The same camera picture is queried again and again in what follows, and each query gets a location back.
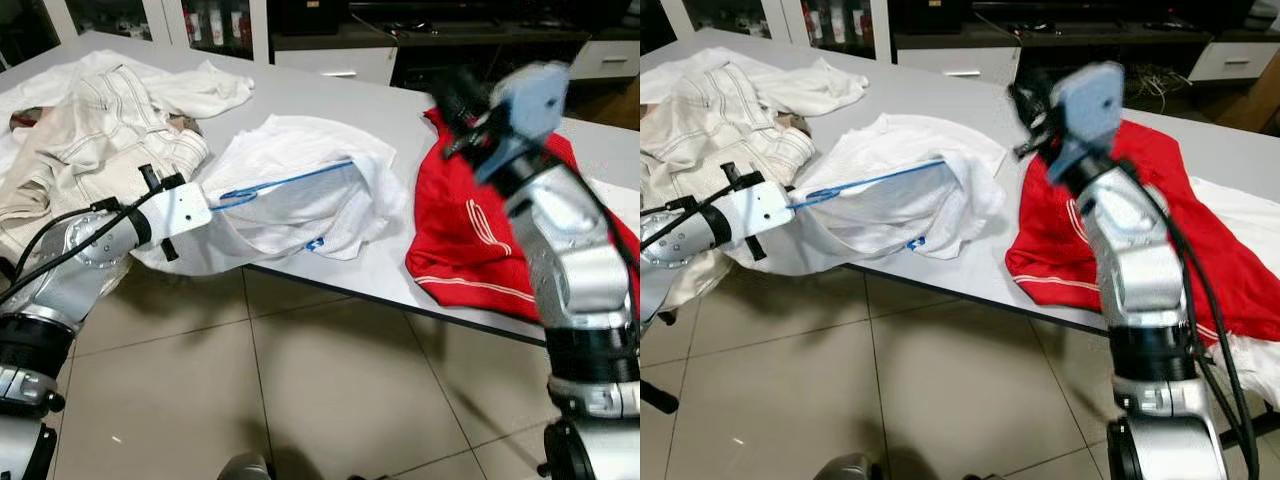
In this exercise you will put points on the blue plastic hanger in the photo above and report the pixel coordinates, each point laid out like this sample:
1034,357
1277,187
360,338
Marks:
880,180
300,177

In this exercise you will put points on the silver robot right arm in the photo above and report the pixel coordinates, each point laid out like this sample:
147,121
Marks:
1130,280
580,260

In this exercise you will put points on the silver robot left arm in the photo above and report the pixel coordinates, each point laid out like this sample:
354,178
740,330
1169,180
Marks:
80,270
690,235

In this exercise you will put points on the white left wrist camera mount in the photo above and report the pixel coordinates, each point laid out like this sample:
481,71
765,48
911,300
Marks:
185,215
765,212

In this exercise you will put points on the black TV stand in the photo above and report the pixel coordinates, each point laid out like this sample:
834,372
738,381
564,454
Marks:
420,30
1150,30

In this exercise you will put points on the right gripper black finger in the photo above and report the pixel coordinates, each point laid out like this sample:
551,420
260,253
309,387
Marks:
469,92
1025,106
1039,96
451,103

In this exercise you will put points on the plain white garment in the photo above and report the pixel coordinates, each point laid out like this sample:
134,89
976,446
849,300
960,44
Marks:
1250,210

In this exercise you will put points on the large white cloth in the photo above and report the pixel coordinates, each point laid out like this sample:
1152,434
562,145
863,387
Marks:
215,90
830,88

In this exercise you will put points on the grey robot left leg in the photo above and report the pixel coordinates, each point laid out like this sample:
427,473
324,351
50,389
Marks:
850,467
245,467

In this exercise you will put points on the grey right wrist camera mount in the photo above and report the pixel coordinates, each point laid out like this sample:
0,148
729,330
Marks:
1090,100
535,100

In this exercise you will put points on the red garment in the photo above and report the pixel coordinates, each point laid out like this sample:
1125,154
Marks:
1050,250
460,230

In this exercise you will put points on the cream jacket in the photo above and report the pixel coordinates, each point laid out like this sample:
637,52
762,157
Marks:
710,130
90,140

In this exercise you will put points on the white t-shirt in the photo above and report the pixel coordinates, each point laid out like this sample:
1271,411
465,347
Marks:
900,215
300,215

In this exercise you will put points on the white glass-door cabinet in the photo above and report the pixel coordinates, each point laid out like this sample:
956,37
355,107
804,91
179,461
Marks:
880,28
260,30

